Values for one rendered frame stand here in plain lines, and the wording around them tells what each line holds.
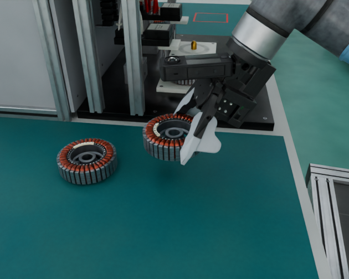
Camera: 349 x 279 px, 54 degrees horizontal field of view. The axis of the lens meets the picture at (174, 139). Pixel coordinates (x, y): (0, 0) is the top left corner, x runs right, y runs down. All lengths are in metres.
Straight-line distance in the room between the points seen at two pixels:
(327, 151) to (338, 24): 1.69
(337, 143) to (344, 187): 0.71
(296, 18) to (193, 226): 0.35
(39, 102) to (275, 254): 0.62
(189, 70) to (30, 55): 0.42
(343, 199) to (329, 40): 1.07
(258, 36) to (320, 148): 1.71
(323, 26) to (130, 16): 0.38
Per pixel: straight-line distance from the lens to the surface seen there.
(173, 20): 1.14
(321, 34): 0.54
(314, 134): 2.31
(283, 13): 0.52
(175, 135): 0.62
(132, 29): 0.73
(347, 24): 0.53
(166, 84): 0.93
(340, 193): 1.57
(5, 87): 0.91
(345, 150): 2.23
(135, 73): 0.76
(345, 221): 1.45
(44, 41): 0.79
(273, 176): 0.68
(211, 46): 1.22
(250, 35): 0.52
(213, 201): 0.61
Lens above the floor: 1.17
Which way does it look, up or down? 34 degrees down
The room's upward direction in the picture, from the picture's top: straight up
